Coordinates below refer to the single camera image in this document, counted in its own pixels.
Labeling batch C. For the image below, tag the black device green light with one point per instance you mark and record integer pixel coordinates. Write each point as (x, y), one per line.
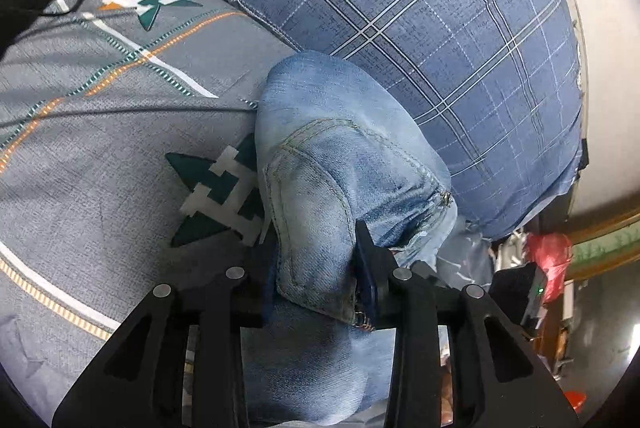
(519, 293)

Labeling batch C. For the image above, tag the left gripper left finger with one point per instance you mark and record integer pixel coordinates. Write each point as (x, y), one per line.
(240, 297)

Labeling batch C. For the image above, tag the red plastic bag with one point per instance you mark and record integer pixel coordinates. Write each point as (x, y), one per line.
(553, 254)

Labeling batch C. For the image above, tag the faded blue denim jeans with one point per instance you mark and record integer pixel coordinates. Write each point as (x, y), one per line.
(334, 148)

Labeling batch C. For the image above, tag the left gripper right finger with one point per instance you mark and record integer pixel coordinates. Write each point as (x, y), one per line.
(395, 297)

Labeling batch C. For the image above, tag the grey patterned bed sheet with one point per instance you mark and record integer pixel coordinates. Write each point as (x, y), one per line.
(127, 159)

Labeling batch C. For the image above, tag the blue plaid pillow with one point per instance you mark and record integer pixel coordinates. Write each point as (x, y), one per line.
(492, 84)

